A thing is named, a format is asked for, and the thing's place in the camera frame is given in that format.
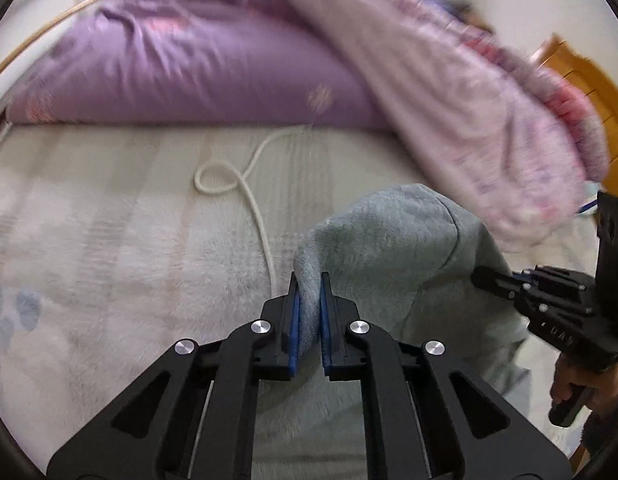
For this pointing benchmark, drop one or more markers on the white hoodie drawstring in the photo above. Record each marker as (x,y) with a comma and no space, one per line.
(240,182)

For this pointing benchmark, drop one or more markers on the white floral bed sheet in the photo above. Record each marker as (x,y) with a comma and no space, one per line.
(108,256)

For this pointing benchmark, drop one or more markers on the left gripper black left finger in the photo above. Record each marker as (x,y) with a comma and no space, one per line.
(191,414)

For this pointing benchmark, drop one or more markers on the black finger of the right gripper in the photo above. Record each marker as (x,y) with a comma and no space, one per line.
(505,286)

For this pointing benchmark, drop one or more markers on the teal striped pillow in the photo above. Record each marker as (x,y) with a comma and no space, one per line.
(589,205)

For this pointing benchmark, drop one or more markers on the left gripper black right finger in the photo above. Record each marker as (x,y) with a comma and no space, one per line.
(426,414)

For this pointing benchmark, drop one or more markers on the grey fleece hoodie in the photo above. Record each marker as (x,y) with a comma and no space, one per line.
(404,256)

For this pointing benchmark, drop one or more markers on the purple floral quilt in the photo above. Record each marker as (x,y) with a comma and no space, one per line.
(510,141)

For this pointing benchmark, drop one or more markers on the person's right hand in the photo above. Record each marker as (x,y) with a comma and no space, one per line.
(568,374)

